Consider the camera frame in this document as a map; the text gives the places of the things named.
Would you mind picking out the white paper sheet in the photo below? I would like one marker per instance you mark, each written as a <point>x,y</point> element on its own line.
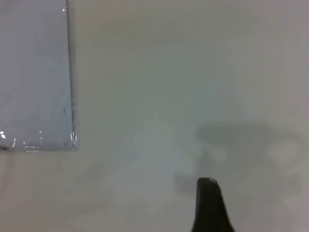
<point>33,72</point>

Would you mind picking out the clear plastic zipper bag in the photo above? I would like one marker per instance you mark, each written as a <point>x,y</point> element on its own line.
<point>36,72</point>

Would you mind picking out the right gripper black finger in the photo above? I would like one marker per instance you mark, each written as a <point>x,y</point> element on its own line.
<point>210,207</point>

